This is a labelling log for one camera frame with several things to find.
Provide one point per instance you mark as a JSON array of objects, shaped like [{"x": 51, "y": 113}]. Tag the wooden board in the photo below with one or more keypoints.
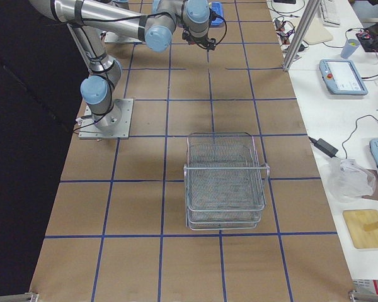
[{"x": 362, "y": 226}]

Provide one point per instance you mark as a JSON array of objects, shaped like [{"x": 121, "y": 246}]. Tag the blue plastic cup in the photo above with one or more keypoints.
[{"x": 349, "y": 48}]

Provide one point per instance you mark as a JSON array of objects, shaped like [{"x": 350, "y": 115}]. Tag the aluminium frame post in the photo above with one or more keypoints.
[{"x": 300, "y": 31}]

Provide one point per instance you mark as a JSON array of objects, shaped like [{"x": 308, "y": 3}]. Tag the black power adapter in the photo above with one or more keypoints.
[{"x": 324, "y": 146}]

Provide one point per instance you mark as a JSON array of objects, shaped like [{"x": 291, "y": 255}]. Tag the beige pad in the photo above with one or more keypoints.
[{"x": 317, "y": 33}]

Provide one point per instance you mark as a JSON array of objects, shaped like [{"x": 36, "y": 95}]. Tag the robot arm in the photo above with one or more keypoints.
[{"x": 97, "y": 26}]

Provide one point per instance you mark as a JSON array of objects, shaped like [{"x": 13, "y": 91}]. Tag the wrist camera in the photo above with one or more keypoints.
[{"x": 186, "y": 36}]

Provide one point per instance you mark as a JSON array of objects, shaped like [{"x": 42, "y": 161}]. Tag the white keyboard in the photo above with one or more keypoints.
[{"x": 328, "y": 13}]

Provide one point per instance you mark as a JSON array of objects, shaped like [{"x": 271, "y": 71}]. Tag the clear plastic bag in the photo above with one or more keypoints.
[{"x": 347, "y": 179}]

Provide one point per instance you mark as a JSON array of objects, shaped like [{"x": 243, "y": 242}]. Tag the wire mesh shelf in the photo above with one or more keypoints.
[{"x": 224, "y": 182}]

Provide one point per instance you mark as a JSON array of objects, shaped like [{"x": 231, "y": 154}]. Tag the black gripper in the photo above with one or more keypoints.
[{"x": 201, "y": 41}]

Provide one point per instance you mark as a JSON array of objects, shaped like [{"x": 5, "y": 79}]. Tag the blue plastic tray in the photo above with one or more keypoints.
[{"x": 217, "y": 8}]

